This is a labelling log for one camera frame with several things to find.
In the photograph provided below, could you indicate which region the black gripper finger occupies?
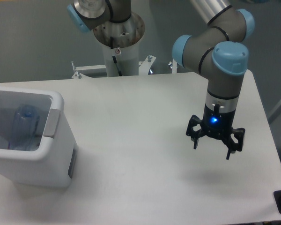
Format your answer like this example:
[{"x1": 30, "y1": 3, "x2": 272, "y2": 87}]
[
  {"x1": 186, "y1": 115, "x2": 207, "y2": 149},
  {"x1": 222, "y1": 128, "x2": 245, "y2": 160}
]

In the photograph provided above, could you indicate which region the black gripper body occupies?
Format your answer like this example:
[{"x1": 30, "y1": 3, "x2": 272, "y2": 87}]
[{"x1": 201, "y1": 105, "x2": 236, "y2": 140}]

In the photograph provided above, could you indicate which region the clear plastic water bottle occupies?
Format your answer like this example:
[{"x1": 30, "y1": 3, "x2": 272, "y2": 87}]
[{"x1": 8, "y1": 105, "x2": 40, "y2": 151}]

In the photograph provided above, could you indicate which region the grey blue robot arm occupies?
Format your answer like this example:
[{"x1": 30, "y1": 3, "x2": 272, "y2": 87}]
[{"x1": 67, "y1": 0, "x2": 255, "y2": 154}]

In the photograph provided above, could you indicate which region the white trash can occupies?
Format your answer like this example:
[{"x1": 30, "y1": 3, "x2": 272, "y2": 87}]
[{"x1": 0, "y1": 86, "x2": 77, "y2": 187}]

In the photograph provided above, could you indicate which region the white pedestal base bracket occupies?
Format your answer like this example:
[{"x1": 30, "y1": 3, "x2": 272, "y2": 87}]
[{"x1": 71, "y1": 55, "x2": 178, "y2": 79}]

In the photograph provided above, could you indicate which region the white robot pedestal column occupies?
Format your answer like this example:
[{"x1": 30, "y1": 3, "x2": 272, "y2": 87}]
[{"x1": 93, "y1": 12, "x2": 145, "y2": 63}]

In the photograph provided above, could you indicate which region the black cable on pedestal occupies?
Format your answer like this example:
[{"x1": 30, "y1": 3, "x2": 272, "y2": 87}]
[{"x1": 109, "y1": 36, "x2": 123, "y2": 77}]

